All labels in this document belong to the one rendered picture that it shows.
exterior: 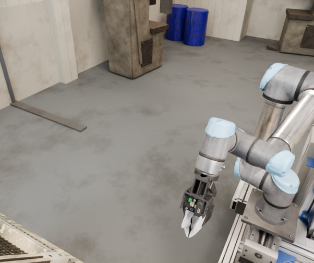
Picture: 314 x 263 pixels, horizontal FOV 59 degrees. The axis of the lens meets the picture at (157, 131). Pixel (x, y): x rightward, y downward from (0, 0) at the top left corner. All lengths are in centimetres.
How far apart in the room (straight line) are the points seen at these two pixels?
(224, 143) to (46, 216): 220
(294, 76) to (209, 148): 48
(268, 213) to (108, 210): 167
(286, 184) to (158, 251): 143
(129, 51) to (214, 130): 423
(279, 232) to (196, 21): 617
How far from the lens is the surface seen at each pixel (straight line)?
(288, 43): 748
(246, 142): 83
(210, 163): 76
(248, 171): 127
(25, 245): 146
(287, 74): 112
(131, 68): 500
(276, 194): 127
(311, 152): 164
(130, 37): 482
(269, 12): 857
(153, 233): 250
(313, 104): 102
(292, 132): 89
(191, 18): 710
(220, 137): 75
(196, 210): 79
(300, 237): 150
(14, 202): 297
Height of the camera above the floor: 203
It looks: 34 degrees down
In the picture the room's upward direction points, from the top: 3 degrees clockwise
